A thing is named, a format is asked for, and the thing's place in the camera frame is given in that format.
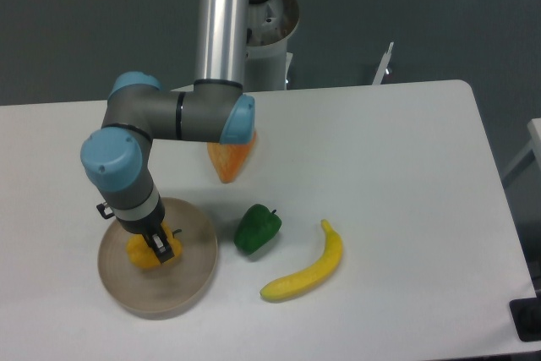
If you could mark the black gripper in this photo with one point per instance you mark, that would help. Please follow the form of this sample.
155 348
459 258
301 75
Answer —
145 219

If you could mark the yellow bell pepper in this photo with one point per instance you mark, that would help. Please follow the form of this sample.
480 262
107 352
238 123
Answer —
142 256

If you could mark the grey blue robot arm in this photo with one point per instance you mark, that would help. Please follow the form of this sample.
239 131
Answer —
115 157

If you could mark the beige round plate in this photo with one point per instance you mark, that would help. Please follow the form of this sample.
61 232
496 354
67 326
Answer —
169 289

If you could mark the green bell pepper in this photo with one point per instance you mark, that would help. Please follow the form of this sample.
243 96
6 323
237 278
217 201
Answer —
258 226

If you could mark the orange triangular bread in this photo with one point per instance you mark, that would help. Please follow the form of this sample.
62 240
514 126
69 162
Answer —
228 160

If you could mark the yellow banana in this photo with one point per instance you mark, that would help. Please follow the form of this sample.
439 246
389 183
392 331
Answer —
304 281

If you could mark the black device at table edge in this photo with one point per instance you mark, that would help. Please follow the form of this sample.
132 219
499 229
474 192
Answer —
526 317

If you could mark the white furniture at right edge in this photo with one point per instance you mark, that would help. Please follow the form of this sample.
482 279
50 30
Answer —
527 155

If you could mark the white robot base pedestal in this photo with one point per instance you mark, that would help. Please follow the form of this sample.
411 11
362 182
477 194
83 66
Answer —
270 26

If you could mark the white metal frame leg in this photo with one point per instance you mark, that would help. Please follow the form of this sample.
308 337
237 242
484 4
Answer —
383 70

